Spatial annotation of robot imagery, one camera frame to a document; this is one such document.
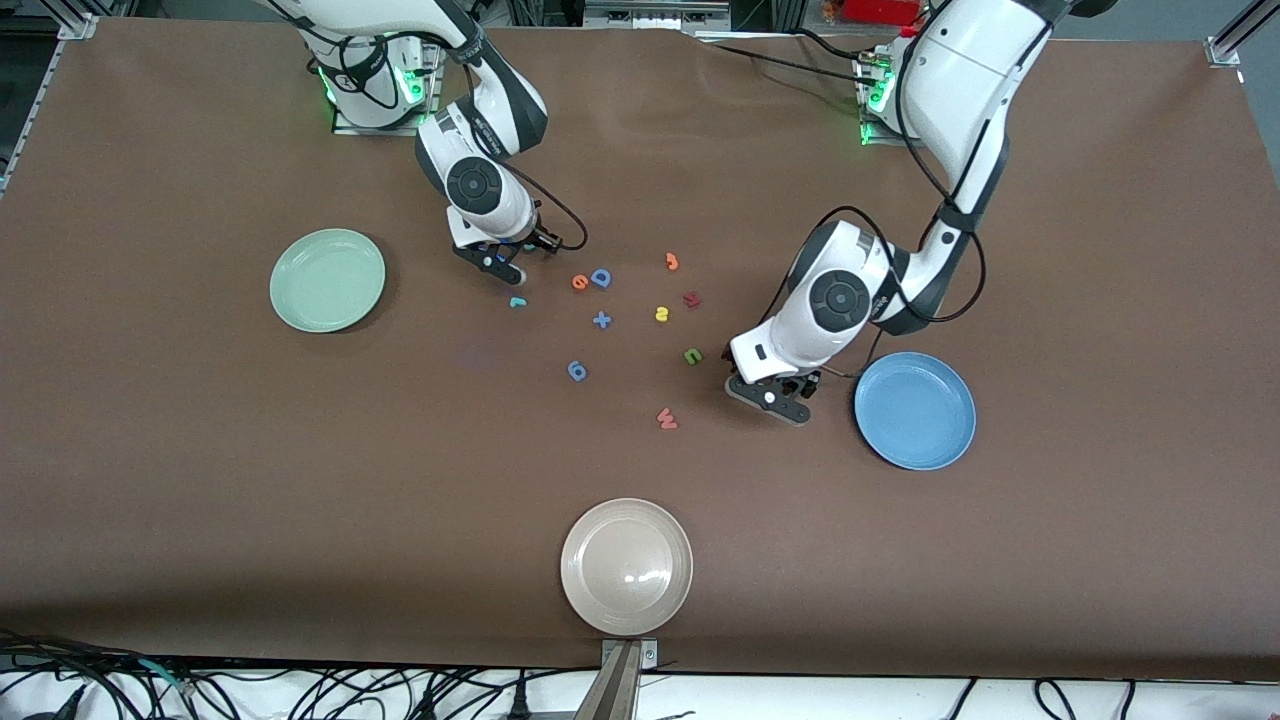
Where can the blue foam letter D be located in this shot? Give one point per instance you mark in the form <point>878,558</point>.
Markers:
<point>594,276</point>

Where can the blue foam digit six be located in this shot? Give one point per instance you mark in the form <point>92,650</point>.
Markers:
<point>572,368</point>

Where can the brown table cover sheet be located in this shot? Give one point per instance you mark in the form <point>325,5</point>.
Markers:
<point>200,480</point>

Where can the red box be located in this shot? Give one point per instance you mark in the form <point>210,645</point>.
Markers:
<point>880,10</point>

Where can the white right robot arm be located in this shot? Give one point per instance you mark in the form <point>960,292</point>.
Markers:
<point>470,185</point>

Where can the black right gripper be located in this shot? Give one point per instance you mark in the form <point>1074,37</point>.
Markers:
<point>537,240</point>

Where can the aluminium frame crossbar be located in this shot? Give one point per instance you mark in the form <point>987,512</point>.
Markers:
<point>655,12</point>

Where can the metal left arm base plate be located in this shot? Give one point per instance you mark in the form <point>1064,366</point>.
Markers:
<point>875,138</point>

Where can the aluminium corner profile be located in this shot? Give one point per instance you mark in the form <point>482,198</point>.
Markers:
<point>78,25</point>
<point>1228,42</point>

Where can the beige plate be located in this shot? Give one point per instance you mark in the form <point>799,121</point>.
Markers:
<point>626,566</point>

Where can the grey table side rail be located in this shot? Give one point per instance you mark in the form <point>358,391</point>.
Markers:
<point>30,105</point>

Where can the blue plate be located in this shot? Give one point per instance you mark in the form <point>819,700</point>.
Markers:
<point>915,410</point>

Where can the pink foam letter w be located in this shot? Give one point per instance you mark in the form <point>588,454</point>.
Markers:
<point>667,420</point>

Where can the grey metal camera mount post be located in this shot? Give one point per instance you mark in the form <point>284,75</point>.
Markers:
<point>618,690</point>

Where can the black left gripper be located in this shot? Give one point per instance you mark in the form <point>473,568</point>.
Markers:
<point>806,379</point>

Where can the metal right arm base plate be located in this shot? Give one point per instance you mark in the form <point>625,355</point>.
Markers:
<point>385,130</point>

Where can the light green plate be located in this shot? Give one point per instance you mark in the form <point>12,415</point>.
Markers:
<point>327,280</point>

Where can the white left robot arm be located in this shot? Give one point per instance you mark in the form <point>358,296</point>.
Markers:
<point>840,300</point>

